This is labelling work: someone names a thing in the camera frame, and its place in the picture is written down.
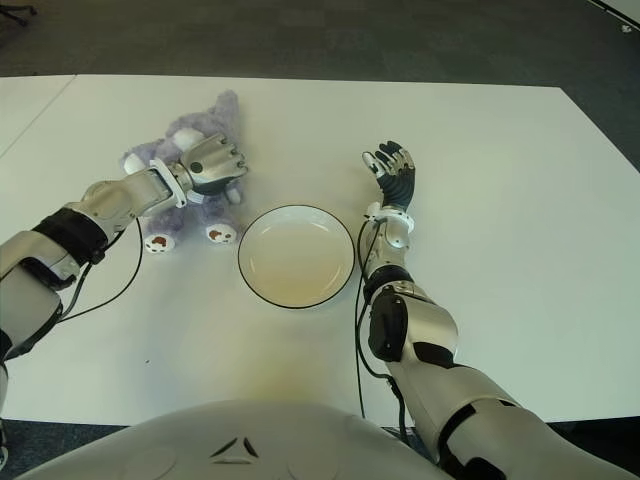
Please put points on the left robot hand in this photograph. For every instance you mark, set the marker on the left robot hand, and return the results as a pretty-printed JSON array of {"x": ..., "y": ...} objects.
[{"x": 212, "y": 162}]

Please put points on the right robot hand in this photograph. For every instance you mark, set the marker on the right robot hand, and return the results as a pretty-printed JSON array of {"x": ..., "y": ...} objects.
[{"x": 399, "y": 187}]

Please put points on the purple plush bunny doll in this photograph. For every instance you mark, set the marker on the purple plush bunny doll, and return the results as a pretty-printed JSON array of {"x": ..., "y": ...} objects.
[{"x": 200, "y": 125}]

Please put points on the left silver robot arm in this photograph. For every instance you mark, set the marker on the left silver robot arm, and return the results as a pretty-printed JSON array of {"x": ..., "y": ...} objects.
[{"x": 30, "y": 285}]

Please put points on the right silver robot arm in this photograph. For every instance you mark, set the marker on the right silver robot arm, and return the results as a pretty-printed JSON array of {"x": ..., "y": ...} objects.
[{"x": 435, "y": 325}]

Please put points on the white plate black rim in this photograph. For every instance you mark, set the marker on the white plate black rim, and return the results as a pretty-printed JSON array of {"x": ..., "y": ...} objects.
[{"x": 296, "y": 257}]

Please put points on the small white scrap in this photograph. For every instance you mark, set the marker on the small white scrap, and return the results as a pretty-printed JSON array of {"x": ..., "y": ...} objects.
[{"x": 625, "y": 29}]

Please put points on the white furniture edge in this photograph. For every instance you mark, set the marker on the white furniture edge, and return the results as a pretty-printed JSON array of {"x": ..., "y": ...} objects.
[{"x": 615, "y": 6}]

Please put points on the grey robot torso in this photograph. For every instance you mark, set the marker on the grey robot torso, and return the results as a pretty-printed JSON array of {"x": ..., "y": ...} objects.
[{"x": 240, "y": 445}]

